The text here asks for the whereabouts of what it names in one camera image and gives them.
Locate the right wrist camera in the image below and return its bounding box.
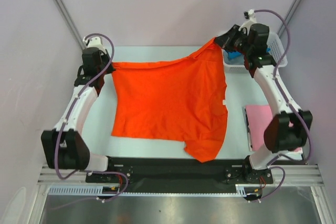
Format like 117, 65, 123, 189
239, 9, 257, 34

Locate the white folded t shirt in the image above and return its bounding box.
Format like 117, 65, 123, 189
286, 147, 303, 161

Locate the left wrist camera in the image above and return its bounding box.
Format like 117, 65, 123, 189
82, 36, 103, 51

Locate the orange t shirt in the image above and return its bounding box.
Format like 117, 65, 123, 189
111, 39, 228, 163

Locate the white cable duct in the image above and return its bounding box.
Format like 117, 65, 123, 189
47, 183, 263, 198

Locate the right corner aluminium post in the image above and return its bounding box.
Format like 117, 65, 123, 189
277, 0, 320, 37

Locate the pink folded t shirt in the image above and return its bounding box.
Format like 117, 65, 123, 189
245, 104, 301, 152

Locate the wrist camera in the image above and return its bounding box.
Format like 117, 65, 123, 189
239, 9, 257, 34
82, 36, 103, 51

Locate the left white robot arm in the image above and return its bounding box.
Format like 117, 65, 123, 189
41, 45, 116, 182

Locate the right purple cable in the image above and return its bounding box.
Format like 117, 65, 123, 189
251, 8, 314, 201

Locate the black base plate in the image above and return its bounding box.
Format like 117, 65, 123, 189
86, 157, 274, 194

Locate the purple cable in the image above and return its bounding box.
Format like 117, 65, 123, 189
54, 33, 130, 204
251, 8, 314, 201

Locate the left corner aluminium post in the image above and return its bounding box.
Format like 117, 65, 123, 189
53, 0, 85, 50

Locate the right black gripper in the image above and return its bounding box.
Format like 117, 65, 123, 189
213, 25, 253, 56

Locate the white plastic basket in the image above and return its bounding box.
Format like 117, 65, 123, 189
223, 31, 284, 73

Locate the blue t shirt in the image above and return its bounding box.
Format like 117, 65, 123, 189
227, 48, 271, 61

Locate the corner aluminium post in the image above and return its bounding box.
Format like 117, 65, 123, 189
53, 0, 85, 50
277, 0, 320, 37

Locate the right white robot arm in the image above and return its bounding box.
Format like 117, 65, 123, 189
214, 23, 313, 183

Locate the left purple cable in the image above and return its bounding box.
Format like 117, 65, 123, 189
54, 33, 130, 204

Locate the grey t shirt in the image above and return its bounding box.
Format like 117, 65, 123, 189
224, 56, 244, 66

